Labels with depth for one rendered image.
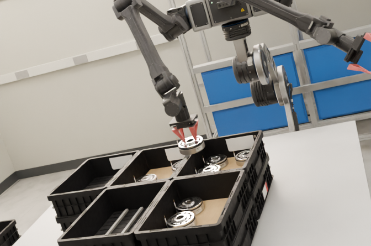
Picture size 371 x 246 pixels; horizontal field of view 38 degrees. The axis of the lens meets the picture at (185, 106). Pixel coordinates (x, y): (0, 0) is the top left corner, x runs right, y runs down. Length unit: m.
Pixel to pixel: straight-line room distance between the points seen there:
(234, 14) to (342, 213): 1.06
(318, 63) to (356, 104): 0.42
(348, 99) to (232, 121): 0.89
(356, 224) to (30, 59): 4.30
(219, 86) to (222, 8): 1.67
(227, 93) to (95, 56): 1.65
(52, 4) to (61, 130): 1.31
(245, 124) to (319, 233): 2.37
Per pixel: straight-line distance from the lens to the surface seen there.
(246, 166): 2.01
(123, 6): 2.15
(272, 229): 2.03
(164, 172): 2.47
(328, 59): 4.04
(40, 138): 5.92
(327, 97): 4.11
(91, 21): 5.30
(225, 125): 4.25
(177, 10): 2.58
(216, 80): 4.15
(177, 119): 2.04
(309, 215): 2.06
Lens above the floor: 1.68
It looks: 14 degrees down
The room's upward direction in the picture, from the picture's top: 16 degrees counter-clockwise
